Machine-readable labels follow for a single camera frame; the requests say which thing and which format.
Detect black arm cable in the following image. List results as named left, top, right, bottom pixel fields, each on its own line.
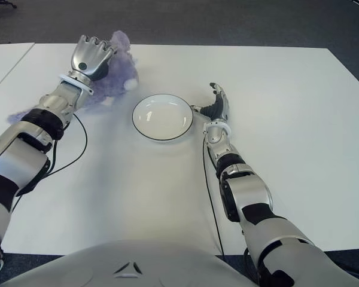
left=202, top=131, right=225, bottom=257
left=14, top=113, right=89, bottom=195

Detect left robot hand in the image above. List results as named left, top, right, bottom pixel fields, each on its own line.
left=70, top=34, right=118, bottom=81

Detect grey robot torso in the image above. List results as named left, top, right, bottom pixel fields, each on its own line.
left=0, top=239, right=359, bottom=287

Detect black office chair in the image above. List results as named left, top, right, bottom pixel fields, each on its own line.
left=0, top=0, right=17, bottom=13

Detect white plate black rim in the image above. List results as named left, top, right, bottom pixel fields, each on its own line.
left=132, top=93, right=194, bottom=141

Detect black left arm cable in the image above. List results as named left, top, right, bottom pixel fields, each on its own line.
left=14, top=113, right=89, bottom=195

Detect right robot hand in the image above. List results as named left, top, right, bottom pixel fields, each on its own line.
left=190, top=83, right=232, bottom=122

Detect purple plush bunny doll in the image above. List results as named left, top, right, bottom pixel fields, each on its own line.
left=6, top=30, right=139, bottom=126

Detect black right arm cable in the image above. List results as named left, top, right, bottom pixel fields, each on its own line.
left=202, top=131, right=225, bottom=257

